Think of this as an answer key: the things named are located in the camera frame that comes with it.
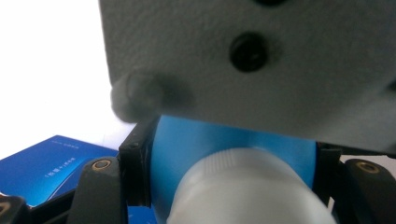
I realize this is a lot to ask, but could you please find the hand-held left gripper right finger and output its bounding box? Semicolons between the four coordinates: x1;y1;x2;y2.
312;141;342;207

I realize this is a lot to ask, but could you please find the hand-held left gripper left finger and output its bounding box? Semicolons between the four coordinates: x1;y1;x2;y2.
119;115;162;207

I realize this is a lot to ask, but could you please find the blue bottle with white cap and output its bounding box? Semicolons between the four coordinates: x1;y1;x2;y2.
150;114;338;224

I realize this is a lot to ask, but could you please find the blue cardboard box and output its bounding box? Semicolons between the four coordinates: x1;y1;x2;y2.
0;134;157;224

